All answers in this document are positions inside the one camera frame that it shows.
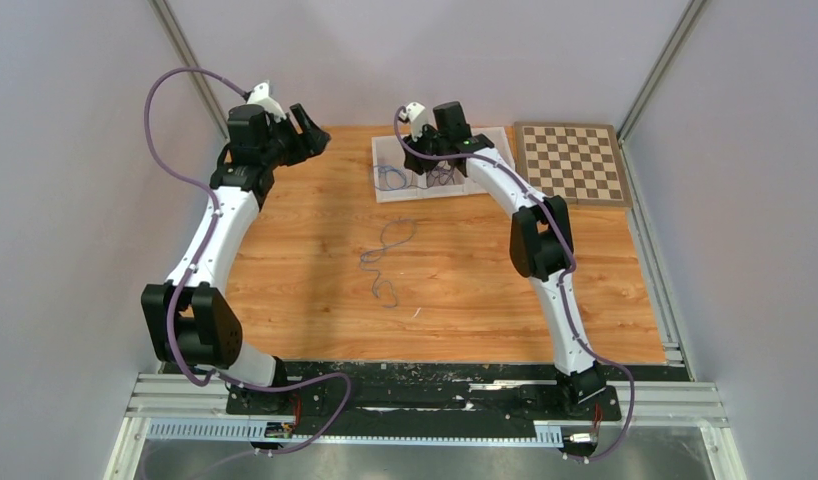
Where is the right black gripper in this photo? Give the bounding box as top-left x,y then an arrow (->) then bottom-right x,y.
403,123 -> 450,175

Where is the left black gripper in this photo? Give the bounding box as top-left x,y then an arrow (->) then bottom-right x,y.
259,104 -> 330,170

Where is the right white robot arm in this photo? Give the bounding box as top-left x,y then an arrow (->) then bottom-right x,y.
393,101 -> 606,418

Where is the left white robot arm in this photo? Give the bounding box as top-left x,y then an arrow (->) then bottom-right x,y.
141,103 -> 331,414

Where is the white three-compartment bin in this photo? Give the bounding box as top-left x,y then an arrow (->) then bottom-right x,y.
370,135 -> 486,203

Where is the wooden chessboard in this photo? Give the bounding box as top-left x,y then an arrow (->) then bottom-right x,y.
514,121 -> 632,209

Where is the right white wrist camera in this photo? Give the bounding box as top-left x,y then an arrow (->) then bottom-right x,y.
398,102 -> 432,141

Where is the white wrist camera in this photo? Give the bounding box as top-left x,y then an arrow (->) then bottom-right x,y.
398,102 -> 432,141
246,80 -> 287,122

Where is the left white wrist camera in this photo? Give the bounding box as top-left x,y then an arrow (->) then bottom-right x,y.
246,80 -> 287,122

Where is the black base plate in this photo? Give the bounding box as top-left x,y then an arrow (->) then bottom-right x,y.
226,361 -> 622,440

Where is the grey slotted cable duct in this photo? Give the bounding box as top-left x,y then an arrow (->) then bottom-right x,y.
145,418 -> 564,446

